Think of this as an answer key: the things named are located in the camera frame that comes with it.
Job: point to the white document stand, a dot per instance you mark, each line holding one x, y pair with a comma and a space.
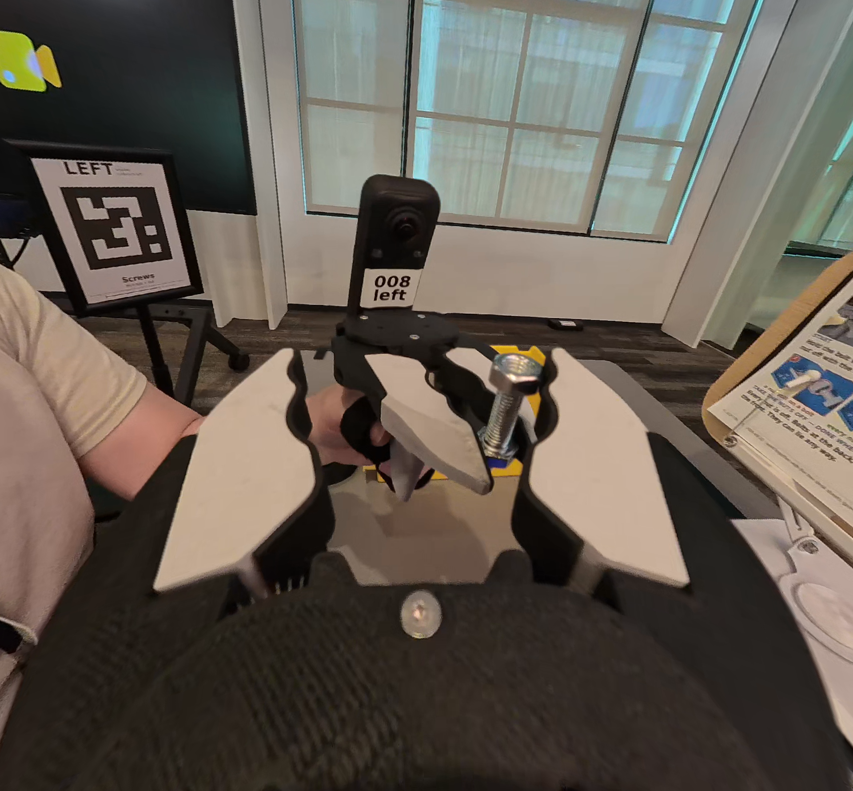
819, 604

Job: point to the wooden backing board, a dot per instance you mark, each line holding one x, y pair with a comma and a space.
766, 331

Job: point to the framed marker sign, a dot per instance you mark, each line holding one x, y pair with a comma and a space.
116, 224

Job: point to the steel hex bolt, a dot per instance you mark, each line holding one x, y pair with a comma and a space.
500, 421

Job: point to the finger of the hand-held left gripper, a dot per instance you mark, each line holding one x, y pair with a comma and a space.
470, 359
426, 418

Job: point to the person's left hand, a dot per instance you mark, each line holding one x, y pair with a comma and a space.
326, 428

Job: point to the yellow plastic bin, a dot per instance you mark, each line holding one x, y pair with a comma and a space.
535, 354

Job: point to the large dark display screen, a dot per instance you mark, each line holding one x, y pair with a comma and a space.
133, 38

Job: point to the printed instruction sheet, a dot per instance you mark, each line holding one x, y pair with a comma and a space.
799, 404

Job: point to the person's left forearm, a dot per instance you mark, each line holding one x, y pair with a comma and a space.
160, 431

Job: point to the black sign stand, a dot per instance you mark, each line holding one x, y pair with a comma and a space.
193, 331

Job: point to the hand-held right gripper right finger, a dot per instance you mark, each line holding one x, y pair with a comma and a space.
600, 471

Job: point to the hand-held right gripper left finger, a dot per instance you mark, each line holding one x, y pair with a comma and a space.
233, 471

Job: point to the small black floor box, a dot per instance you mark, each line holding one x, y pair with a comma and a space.
565, 324

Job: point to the white-framed window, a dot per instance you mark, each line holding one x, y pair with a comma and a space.
466, 71

